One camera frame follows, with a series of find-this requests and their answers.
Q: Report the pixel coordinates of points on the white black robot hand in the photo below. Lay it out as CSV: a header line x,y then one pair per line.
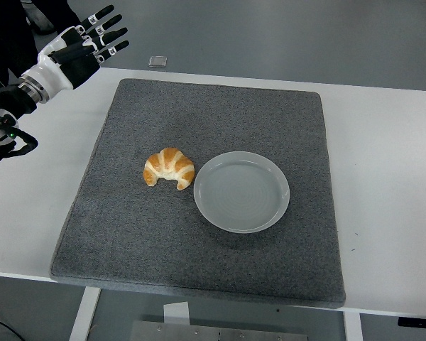
x,y
53,76

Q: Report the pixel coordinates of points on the golden croissant bread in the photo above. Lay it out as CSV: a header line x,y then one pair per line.
x,y
170,163

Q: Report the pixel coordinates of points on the round grey plate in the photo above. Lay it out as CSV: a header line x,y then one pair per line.
x,y
241,199

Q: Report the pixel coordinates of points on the grey metal plate with screws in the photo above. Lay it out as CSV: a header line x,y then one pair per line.
x,y
199,332

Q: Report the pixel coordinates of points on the small clear square floor cover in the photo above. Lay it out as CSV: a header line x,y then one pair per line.
x,y
158,61

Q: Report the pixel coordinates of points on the grey felt mat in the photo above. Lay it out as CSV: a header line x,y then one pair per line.
x,y
163,248

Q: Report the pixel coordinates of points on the white table leg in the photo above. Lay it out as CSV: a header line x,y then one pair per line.
x,y
353,328
83,316

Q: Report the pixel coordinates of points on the black table control panel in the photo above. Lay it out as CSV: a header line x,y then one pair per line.
x,y
419,322

